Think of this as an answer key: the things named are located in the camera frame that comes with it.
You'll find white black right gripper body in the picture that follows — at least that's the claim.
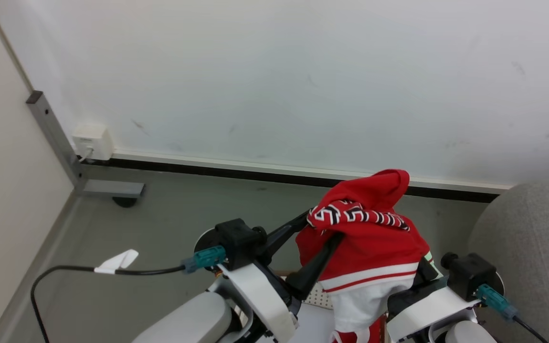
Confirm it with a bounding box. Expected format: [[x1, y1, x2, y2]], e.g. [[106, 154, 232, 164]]
[[386, 275, 482, 343]]

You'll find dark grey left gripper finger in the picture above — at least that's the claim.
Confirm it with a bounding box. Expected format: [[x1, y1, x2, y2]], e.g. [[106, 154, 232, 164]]
[[260, 212, 312, 261], [285, 232, 345, 300]]

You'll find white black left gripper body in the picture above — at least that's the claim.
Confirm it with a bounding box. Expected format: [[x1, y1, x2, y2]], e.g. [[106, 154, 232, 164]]
[[219, 229, 305, 343]]

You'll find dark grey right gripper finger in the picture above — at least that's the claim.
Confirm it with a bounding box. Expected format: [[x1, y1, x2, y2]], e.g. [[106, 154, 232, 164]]
[[415, 258, 440, 289]]

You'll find red white basketball jersey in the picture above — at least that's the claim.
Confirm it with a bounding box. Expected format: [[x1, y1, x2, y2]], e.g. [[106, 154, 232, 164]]
[[295, 169, 433, 343]]

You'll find white perforated laundry basket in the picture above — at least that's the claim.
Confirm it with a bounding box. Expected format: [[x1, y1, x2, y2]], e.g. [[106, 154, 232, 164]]
[[274, 271, 336, 311]]

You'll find white black baseboard strip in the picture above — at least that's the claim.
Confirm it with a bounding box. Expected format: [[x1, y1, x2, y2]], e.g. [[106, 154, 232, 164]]
[[82, 151, 514, 203]]

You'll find grey fabric sofa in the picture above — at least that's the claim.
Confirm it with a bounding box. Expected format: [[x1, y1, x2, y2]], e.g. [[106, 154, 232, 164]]
[[467, 179, 549, 343]]

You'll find teal right cable connector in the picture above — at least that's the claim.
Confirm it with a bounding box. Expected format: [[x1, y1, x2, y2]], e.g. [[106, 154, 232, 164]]
[[476, 284, 519, 321]]

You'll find teal cable connector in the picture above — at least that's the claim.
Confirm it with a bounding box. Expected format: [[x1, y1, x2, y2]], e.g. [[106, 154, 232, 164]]
[[476, 284, 519, 321], [181, 246, 227, 274]]

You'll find teal left cable connector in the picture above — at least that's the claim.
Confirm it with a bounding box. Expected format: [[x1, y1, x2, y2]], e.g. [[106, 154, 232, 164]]
[[181, 246, 227, 274]]

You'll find white cable label tag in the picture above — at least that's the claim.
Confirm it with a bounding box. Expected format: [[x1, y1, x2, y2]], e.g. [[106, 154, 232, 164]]
[[94, 249, 139, 275]]

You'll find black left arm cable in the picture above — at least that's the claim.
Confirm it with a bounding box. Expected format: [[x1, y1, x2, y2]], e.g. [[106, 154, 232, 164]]
[[30, 265, 185, 343]]

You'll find white wall outlet box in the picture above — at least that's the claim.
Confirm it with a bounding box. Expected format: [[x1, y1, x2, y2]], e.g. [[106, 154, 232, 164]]
[[71, 124, 114, 161]]

